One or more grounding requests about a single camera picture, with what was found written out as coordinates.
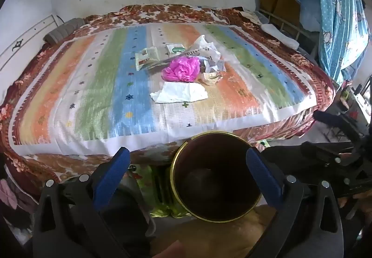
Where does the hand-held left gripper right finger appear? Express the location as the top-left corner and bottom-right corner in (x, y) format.
(246, 147), (345, 258)

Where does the metal bed frame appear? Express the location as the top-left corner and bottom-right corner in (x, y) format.
(259, 8), (320, 64)

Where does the white headboard panel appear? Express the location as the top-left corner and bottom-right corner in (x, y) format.
(0, 14), (60, 72)

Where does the plain blue hanging cloth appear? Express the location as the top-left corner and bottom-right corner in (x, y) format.
(295, 0), (322, 33)

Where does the dark cluttered side table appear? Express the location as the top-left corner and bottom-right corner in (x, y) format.
(334, 76), (372, 142)

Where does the round brown gold-rimmed bin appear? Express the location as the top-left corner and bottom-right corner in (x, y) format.
(169, 131), (262, 222)

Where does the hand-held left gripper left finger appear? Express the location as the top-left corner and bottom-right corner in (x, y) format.
(32, 147), (130, 258)

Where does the pink plastic bag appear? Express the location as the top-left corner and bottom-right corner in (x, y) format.
(162, 57), (201, 82)

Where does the grey pillow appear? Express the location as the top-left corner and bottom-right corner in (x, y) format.
(43, 17), (86, 44)

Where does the white brown snack packet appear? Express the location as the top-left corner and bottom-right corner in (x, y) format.
(135, 46), (160, 71)

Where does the green white small packet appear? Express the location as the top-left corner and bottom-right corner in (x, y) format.
(165, 42), (186, 56)

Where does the green floral cloth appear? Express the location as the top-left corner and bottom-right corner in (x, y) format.
(131, 163), (192, 218)

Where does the person's right hand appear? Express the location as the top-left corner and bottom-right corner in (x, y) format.
(339, 192), (372, 209)

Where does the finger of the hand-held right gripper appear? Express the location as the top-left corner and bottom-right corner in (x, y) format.
(302, 143), (372, 197)
(315, 113), (364, 145)

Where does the white tissue paper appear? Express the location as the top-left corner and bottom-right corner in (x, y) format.
(149, 81), (209, 104)

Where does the blue dotted printed curtain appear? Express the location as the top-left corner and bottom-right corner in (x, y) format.
(312, 0), (371, 87)

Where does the striped colourful bed blanket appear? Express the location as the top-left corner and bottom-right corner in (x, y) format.
(0, 3), (338, 197)

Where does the pink cloth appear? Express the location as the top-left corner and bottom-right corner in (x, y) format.
(0, 179), (18, 210)

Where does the white folded cloth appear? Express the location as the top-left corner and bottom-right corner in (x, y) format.
(260, 23), (300, 49)

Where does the yellow wrapper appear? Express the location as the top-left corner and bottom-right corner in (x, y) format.
(202, 71), (223, 87)

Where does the white printed plastic bag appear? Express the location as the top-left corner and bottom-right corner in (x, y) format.
(177, 35), (226, 72)

